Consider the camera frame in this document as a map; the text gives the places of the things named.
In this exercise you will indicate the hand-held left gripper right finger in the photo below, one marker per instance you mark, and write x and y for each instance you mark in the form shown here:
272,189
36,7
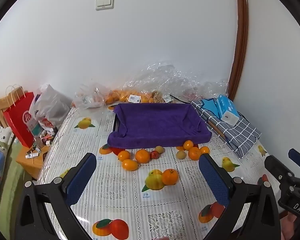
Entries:
213,180

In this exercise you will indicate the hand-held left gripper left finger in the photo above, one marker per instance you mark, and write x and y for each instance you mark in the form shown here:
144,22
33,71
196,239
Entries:
80,180

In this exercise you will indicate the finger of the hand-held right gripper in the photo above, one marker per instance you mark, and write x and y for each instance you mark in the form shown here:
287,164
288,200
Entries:
277,167
298,158

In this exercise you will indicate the beige round fruit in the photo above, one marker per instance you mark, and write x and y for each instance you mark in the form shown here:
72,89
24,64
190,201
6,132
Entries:
181,154
160,149

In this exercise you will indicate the oval orange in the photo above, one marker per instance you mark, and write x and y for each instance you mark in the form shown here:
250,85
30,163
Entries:
130,165

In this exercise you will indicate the small red apple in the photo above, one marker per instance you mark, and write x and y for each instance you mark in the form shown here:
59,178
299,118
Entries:
155,154

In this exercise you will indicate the large round orange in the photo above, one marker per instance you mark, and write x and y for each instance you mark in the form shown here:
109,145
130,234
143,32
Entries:
142,155

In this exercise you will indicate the person's right hand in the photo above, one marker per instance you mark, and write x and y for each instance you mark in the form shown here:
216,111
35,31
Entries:
290,227

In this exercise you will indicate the grey checked cushion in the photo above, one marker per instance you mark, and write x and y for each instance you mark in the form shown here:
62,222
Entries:
237,135

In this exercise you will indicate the wooden nightstand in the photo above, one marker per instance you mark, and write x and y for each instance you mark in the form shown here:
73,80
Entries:
31,165

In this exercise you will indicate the orange flat stick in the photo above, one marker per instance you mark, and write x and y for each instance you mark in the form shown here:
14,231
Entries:
216,128

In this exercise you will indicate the fruit print tablecloth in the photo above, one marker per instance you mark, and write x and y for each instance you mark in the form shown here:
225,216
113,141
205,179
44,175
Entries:
130,200

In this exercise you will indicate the small cosmetic containers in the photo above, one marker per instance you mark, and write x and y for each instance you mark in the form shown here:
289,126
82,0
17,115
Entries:
47,136

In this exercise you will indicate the green bed sheet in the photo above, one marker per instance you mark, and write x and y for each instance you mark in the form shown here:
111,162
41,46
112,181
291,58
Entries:
10,192

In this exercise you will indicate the blue tissue pack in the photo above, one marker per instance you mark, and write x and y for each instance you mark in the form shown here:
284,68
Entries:
226,107

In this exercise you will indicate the purple towel lined tray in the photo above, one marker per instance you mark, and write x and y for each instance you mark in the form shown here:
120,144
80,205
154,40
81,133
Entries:
160,127

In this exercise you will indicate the blue paper sheet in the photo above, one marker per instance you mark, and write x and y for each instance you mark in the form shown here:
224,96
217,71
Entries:
206,105

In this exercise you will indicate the white plastic bag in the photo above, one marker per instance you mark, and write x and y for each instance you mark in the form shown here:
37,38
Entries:
50,105

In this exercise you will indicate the clear plastic bag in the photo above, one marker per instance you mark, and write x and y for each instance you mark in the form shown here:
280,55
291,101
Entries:
90,96

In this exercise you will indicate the red paper bag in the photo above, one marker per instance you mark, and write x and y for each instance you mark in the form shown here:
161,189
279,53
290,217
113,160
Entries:
17,122

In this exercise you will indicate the white dotted pillow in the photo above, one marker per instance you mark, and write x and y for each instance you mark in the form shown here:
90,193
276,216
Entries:
1,137

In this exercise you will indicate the plastic bag of oranges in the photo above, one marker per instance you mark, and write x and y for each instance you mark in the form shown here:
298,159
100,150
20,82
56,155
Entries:
125,95

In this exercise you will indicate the clear crumpled plastic bags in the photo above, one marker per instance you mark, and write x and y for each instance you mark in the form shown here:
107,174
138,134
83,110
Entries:
170,80

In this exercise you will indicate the brown wooden door frame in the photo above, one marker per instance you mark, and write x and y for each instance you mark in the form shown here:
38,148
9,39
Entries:
241,37

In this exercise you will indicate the white light switch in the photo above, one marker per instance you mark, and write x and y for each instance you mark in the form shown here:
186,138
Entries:
104,2

